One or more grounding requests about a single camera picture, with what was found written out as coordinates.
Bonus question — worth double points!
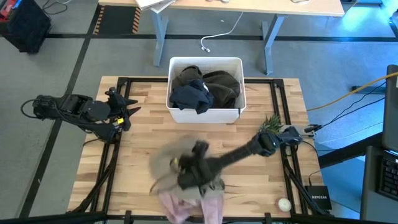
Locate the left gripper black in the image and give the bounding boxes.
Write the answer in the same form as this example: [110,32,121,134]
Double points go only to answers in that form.
[104,86,142,132]

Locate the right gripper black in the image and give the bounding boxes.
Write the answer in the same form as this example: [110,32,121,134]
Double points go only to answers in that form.
[177,139,224,191]

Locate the pink garment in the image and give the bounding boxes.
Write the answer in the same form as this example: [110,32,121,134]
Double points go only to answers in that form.
[158,190,225,224]

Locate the dark olive brown hoodie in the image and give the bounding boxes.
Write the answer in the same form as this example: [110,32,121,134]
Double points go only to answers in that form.
[170,65,241,110]

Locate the white perforated plastic basket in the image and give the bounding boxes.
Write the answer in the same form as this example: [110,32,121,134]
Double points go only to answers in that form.
[166,56,248,124]

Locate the black striped floor mat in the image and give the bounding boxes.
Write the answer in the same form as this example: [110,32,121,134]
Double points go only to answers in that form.
[92,4,142,35]

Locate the potted succulent black pot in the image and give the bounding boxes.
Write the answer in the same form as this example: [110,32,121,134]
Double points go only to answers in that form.
[259,114,284,135]

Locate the small white ball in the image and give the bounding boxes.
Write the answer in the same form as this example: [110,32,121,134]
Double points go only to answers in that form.
[277,198,292,213]

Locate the white paper stack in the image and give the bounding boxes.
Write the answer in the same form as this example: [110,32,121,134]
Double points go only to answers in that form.
[135,0,177,13]

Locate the black Netgear network box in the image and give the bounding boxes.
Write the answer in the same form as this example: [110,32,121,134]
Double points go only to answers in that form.
[303,185,333,211]

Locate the black crate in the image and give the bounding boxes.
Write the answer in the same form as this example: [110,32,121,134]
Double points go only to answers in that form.
[0,0,52,54]

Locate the light wood desk grey legs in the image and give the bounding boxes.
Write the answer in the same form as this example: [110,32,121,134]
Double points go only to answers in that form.
[98,0,346,75]

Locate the black metal beam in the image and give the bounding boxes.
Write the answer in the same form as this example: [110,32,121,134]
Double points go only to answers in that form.
[317,132,384,169]

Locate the red box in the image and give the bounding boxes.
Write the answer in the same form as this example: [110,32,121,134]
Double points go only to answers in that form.
[0,0,17,20]

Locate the dark grey desk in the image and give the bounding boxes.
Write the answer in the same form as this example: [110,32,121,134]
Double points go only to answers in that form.
[359,145,398,223]

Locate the black power strip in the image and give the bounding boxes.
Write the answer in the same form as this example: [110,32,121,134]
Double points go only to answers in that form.
[351,83,387,95]

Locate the black keyboard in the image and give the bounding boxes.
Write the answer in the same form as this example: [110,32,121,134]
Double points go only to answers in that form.
[375,154,398,202]

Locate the black monitor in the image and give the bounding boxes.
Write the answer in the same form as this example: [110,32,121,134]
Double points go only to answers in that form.
[381,64,398,153]

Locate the white cable with plug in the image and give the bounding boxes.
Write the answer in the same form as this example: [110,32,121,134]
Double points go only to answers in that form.
[200,11,244,53]

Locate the yellow cable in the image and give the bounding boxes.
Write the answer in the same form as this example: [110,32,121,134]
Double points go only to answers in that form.
[307,71,398,112]

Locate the black cable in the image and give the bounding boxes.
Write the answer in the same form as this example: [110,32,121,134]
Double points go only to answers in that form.
[320,96,386,128]

